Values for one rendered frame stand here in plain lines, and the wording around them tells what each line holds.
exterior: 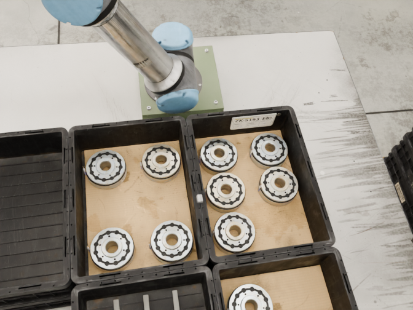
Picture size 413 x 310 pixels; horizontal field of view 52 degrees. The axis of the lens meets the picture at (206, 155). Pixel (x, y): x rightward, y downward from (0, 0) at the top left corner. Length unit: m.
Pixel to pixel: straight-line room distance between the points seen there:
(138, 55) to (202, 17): 1.73
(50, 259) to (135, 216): 0.22
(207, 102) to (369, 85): 1.45
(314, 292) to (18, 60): 1.20
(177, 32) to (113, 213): 0.53
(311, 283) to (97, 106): 0.85
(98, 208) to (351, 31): 2.16
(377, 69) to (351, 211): 1.52
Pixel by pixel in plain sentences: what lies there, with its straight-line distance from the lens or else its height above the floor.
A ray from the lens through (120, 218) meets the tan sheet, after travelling 1.11.
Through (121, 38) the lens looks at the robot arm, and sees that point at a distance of 0.99.
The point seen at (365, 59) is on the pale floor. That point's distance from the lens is 2.77.
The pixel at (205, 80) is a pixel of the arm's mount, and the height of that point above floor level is 0.76.
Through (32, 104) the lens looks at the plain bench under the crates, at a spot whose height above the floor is 0.70.
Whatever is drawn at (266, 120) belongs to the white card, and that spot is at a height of 0.89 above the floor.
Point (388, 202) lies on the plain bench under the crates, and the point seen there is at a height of 0.70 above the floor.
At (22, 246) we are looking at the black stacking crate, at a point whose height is 0.83.
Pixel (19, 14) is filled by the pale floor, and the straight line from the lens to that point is 2.86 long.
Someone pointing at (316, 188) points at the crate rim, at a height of 0.93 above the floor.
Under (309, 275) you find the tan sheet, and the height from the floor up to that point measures 0.83.
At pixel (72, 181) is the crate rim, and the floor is 0.93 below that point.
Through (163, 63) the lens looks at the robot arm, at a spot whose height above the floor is 1.05.
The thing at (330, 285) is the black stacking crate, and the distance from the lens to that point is 1.10.
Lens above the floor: 1.86
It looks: 61 degrees down
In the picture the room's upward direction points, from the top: 9 degrees clockwise
